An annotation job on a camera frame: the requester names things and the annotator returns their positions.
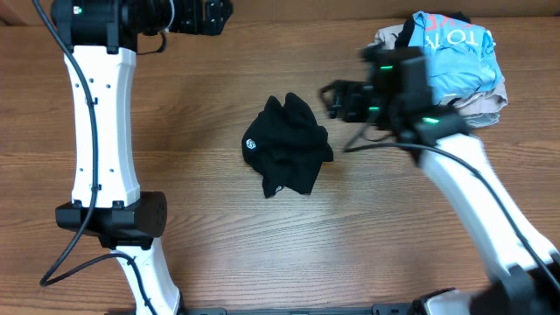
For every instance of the black garment in pile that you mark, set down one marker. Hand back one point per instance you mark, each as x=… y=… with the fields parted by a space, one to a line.
x=404 y=36

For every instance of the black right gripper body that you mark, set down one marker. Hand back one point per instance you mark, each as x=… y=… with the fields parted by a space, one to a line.
x=346 y=101

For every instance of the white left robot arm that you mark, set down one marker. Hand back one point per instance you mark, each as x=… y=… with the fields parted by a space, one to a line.
x=99 y=41

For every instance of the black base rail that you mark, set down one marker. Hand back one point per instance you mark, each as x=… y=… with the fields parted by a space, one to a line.
x=297 y=311

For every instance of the grey denim folded garment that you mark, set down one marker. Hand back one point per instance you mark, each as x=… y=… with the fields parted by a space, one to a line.
x=482 y=120

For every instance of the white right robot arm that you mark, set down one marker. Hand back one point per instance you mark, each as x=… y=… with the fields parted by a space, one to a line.
x=521 y=264

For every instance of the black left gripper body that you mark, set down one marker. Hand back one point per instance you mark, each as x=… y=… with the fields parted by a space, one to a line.
x=214 y=16

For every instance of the beige folded garment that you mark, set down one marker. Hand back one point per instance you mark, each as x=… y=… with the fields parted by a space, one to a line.
x=478 y=104

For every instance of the light blue printed t-shirt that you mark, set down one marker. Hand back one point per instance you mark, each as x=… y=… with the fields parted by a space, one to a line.
x=460 y=55

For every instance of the black t-shirt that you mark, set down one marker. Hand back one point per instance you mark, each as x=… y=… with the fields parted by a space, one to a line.
x=286 y=145

